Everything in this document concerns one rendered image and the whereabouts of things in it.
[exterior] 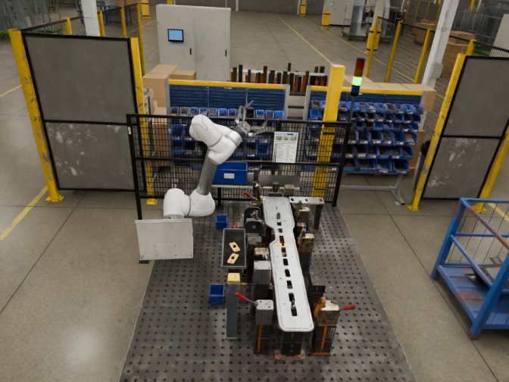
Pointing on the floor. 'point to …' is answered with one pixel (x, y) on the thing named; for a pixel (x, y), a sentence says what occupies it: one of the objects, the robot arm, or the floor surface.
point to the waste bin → (422, 161)
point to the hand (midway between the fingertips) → (260, 110)
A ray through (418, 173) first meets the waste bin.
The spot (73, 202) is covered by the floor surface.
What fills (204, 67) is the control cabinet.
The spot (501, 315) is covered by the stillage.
